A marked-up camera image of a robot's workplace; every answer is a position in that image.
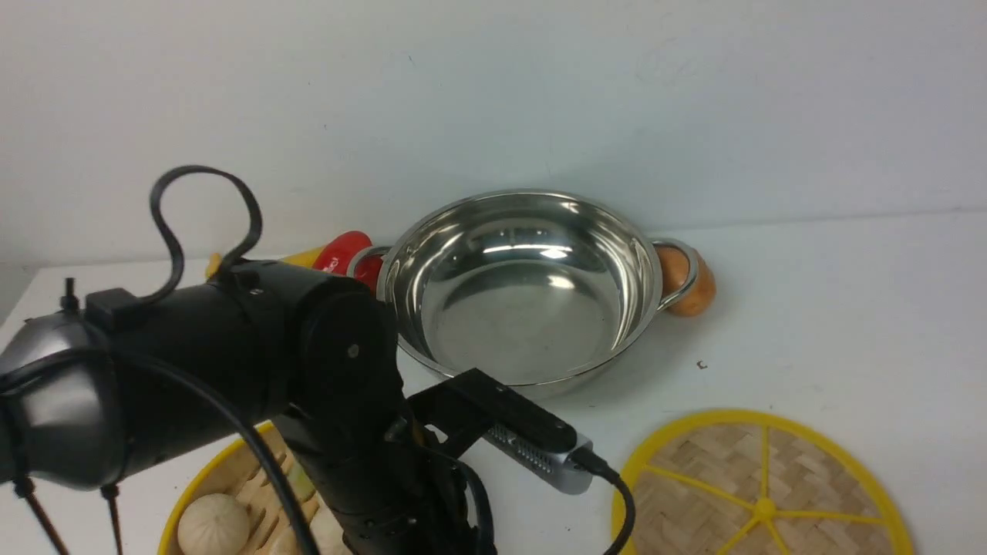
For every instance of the bamboo steamer lid yellow rim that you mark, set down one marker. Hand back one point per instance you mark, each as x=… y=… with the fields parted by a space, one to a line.
x=731 y=481

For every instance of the stainless steel pot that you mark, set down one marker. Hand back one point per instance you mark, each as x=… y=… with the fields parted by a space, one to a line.
x=541 y=290

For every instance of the red bell pepper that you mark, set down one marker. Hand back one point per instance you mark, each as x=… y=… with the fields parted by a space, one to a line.
x=336 y=257

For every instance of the brown potato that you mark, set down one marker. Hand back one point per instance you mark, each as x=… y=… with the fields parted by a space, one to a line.
x=685 y=274

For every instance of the white steamed bun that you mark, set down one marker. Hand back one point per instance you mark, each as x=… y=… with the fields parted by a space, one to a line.
x=214 y=524

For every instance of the yellow banana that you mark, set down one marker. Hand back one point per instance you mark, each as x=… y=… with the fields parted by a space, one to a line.
x=308 y=258

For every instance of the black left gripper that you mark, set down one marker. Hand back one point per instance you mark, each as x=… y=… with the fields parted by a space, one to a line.
x=389 y=485

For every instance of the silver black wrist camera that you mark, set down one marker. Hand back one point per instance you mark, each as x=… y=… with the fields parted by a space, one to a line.
x=474 y=406

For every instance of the bamboo steamer basket yellow rim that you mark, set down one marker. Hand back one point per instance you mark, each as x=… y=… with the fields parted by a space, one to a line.
x=236 y=472

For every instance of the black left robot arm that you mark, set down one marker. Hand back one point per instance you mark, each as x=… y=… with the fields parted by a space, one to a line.
x=101 y=390

